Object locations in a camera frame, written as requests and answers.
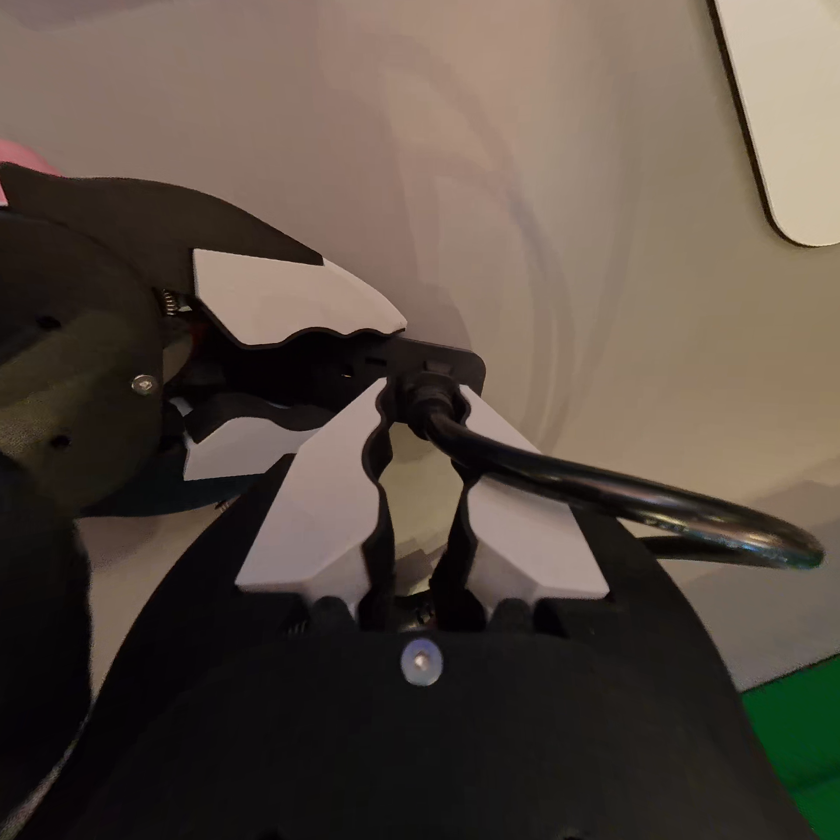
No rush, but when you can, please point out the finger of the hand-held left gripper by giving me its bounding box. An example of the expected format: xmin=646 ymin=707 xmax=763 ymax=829
xmin=172 ymin=394 xmax=332 ymax=483
xmin=190 ymin=247 xmax=409 ymax=352

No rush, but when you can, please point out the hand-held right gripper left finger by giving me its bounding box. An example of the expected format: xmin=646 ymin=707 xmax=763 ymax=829
xmin=234 ymin=377 xmax=398 ymax=614

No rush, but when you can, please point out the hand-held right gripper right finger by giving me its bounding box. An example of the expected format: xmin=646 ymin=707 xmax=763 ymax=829
xmin=449 ymin=384 xmax=611 ymax=614

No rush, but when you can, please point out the thick black power cable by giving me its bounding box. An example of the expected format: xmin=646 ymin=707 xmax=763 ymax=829
xmin=387 ymin=369 xmax=826 ymax=571

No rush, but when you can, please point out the black power strip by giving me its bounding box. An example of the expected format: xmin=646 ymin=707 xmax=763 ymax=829
xmin=217 ymin=331 xmax=488 ymax=424

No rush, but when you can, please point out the green storage bin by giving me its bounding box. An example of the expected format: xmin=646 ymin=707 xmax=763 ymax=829
xmin=740 ymin=669 xmax=840 ymax=840

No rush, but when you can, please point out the white flat stand base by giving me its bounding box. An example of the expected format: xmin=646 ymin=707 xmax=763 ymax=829
xmin=707 ymin=0 xmax=840 ymax=249

